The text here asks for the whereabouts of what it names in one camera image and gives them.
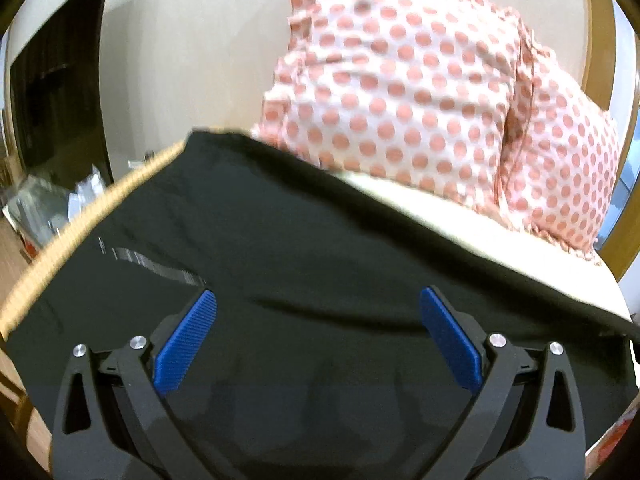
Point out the pink polka-dot pillow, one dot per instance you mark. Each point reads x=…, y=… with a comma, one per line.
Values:
x=415, y=91
x=559, y=155

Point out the right pink polka-dot pillow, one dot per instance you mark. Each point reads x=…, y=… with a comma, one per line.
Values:
x=559, y=155

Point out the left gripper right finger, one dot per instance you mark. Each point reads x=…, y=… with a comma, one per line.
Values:
x=524, y=420

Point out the clutter of clear plastic bags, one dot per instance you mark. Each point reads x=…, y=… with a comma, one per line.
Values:
x=39, y=209

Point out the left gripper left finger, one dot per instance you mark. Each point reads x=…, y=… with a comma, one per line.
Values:
x=112, y=420

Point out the bed with yellow patterned sheet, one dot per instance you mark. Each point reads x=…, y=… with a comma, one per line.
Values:
x=589, y=282

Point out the left pink polka-dot pillow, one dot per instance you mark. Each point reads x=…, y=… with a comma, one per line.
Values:
x=415, y=91

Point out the black pants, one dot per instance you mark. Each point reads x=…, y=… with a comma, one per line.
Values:
x=318, y=365

